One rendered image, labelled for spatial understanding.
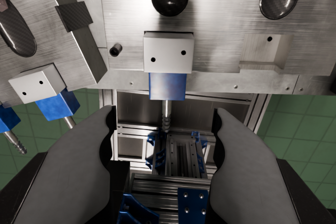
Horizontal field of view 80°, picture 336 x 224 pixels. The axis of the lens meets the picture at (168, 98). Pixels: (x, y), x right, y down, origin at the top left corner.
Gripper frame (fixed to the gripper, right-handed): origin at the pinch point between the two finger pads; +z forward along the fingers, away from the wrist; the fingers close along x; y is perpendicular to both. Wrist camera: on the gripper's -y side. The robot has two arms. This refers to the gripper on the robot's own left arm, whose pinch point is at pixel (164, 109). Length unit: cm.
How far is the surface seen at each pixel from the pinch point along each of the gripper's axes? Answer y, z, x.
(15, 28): -1.7, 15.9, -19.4
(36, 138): 89, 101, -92
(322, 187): 130, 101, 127
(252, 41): -1.2, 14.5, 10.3
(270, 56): 0.6, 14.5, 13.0
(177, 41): -2.1, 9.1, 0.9
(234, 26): -3.3, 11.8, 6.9
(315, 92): 8.4, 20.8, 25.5
